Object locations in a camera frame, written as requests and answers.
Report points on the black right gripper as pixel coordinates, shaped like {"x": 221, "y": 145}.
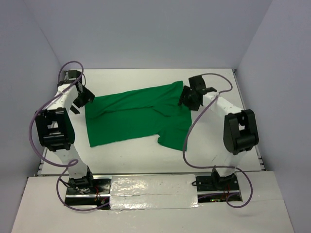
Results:
{"x": 186, "y": 91}

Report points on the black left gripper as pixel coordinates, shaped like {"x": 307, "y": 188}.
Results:
{"x": 89, "y": 96}

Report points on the green t shirt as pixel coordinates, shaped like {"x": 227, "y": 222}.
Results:
{"x": 139, "y": 113}

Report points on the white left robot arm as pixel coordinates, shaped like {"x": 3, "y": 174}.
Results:
{"x": 56, "y": 132}

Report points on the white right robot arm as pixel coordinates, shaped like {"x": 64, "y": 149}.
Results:
{"x": 240, "y": 132}

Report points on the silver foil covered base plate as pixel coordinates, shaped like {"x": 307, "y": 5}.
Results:
{"x": 153, "y": 192}

